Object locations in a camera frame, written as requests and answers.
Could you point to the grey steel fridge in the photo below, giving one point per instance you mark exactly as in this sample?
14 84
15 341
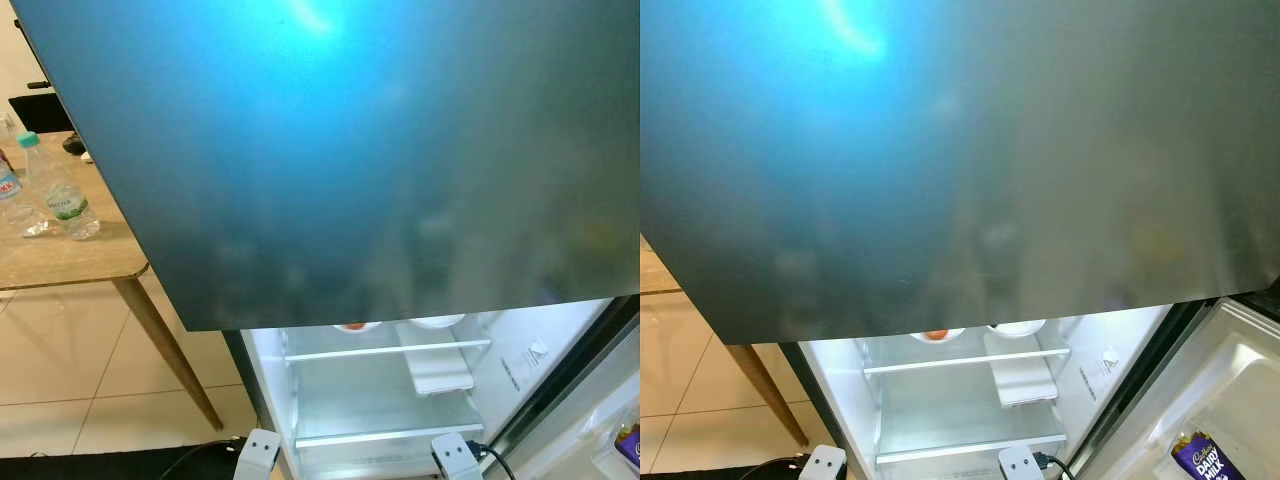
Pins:
350 150
950 150

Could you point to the water bottle blue label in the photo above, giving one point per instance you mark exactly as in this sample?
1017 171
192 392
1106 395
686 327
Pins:
12 195

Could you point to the black floor mat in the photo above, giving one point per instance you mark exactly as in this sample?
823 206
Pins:
740 472
90 465

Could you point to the black metal stand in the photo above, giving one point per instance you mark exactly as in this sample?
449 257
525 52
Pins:
40 112

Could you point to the water bottle green cap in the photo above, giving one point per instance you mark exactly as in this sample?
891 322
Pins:
62 200

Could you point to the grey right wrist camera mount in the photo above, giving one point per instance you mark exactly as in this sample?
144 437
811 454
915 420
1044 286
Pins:
1020 465
455 458

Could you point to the white lidded plastic container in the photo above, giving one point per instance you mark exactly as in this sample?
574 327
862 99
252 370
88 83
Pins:
1022 375
438 365

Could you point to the purple chocolate box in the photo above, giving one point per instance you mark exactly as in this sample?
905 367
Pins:
1205 460
630 445

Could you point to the white bowl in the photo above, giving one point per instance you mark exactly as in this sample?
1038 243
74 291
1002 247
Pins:
375 326
438 321
1018 328
958 334

